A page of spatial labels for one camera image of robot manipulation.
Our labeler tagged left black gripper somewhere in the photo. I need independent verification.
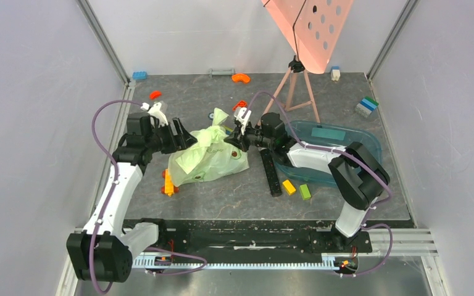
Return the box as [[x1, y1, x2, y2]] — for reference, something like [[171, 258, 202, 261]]
[[145, 117, 197, 155]]

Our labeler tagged green avocado plastic bag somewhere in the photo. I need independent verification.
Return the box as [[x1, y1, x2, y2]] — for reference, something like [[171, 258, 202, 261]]
[[168, 108, 249, 187]]

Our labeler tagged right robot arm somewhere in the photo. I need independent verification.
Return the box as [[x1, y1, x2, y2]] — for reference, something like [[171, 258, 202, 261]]
[[225, 107, 390, 252]]

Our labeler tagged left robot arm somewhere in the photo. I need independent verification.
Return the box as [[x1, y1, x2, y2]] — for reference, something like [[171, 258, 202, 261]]
[[66, 112, 198, 282]]

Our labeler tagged red lego brick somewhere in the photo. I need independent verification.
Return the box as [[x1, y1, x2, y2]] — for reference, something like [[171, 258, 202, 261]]
[[232, 100, 247, 111]]

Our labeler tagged red arch block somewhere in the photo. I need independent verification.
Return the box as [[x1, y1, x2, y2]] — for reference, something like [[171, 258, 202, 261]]
[[149, 91, 162, 101]]

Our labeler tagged orange yellow toy car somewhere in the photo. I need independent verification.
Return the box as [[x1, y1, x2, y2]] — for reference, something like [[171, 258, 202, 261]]
[[161, 169, 179, 197]]

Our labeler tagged black microphone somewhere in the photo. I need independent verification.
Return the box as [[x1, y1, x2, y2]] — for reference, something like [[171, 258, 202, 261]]
[[259, 149, 282, 197]]

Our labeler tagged orange curved block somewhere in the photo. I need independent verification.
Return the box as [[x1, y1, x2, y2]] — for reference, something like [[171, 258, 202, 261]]
[[231, 73, 251, 84]]

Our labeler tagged yellow wooden block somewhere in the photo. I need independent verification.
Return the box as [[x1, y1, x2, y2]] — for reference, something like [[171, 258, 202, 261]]
[[282, 179, 296, 195]]

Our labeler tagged blue lego brick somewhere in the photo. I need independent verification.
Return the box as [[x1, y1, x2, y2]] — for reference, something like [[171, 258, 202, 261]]
[[132, 71, 148, 81]]

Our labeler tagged green wooden block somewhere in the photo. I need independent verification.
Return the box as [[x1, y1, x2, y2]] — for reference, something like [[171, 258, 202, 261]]
[[299, 184, 312, 200]]

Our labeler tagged pink tripod stand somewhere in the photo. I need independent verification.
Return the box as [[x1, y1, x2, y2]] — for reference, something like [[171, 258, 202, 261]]
[[273, 54, 321, 123]]

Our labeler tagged teal plastic tub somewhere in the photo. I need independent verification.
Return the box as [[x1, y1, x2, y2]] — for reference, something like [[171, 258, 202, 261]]
[[275, 120, 383, 188]]

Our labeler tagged white blue small brick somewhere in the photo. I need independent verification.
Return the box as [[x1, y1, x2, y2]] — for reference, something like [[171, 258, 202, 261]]
[[330, 66, 341, 81]]

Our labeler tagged pink perforated panel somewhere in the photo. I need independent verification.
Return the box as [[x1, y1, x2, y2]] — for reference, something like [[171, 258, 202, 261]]
[[262, 0, 354, 74]]

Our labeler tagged grey blue green brick stack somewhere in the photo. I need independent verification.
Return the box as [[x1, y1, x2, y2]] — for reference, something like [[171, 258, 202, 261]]
[[354, 96, 379, 118]]

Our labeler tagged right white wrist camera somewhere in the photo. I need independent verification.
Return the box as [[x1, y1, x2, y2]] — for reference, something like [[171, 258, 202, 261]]
[[234, 107, 251, 120]]

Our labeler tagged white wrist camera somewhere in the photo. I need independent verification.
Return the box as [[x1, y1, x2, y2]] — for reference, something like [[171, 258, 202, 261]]
[[140, 102, 168, 127], [234, 107, 251, 120]]

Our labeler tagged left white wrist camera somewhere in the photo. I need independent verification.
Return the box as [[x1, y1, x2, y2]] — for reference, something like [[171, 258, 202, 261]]
[[140, 102, 168, 127]]

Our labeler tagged grey metal handle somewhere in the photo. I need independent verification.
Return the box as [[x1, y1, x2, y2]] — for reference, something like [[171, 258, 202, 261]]
[[208, 68, 235, 78]]

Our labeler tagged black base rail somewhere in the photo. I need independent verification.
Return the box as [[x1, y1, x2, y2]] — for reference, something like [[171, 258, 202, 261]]
[[122, 218, 373, 265]]

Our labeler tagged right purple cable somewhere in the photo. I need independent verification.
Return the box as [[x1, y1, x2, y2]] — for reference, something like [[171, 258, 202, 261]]
[[245, 90, 394, 279]]

